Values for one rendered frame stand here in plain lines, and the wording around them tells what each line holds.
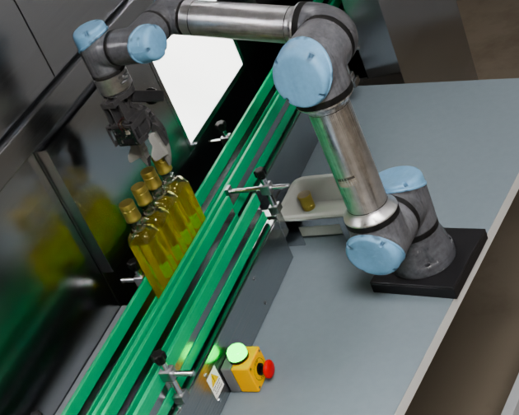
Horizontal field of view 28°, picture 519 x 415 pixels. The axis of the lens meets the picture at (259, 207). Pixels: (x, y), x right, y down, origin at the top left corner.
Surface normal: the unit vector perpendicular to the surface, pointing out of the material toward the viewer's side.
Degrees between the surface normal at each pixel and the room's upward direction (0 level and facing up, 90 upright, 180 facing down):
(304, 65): 82
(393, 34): 90
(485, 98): 0
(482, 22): 0
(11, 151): 90
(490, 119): 0
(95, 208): 90
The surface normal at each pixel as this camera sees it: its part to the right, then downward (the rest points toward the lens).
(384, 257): -0.36, 0.70
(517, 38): -0.35, -0.78
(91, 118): 0.88, -0.07
